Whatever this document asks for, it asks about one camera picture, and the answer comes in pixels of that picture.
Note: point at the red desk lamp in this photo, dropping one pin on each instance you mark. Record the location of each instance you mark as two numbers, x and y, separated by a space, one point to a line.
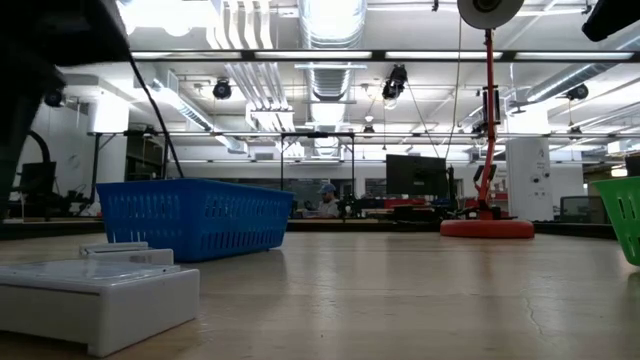
487 229

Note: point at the white square pillar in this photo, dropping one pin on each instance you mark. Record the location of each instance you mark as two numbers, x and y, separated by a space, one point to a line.
527 170

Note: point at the green plastic basket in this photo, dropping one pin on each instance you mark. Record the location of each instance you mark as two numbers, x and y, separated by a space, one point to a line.
625 220

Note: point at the blue plastic basket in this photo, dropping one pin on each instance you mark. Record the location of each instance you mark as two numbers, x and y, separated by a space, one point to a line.
165 220

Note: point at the black storage shelf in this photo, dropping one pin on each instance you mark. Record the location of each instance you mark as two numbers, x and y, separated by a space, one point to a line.
145 155

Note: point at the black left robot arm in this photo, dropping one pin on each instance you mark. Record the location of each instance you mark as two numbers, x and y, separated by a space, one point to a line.
40 50

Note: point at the black metal frame stand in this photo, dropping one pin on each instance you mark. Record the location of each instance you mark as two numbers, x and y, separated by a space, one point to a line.
317 134

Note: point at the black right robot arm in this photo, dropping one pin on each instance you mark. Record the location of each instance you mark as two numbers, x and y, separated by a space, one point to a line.
610 17

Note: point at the white power bank with screen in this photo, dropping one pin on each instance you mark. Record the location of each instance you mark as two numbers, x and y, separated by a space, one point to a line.
130 256

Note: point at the grey background monitor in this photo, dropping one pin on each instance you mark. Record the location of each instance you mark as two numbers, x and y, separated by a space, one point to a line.
582 210

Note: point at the black aluminium rig frame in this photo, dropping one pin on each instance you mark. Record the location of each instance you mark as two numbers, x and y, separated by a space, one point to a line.
380 226

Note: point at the large black monitor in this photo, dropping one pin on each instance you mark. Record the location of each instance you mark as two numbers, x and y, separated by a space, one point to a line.
415 175

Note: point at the black ceiling spotlight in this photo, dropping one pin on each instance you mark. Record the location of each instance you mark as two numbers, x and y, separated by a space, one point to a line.
395 82
577 91
54 98
221 89

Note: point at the small black monitor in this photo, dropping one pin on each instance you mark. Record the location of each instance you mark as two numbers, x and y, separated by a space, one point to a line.
42 177

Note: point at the person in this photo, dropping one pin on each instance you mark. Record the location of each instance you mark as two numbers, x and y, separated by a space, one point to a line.
329 205

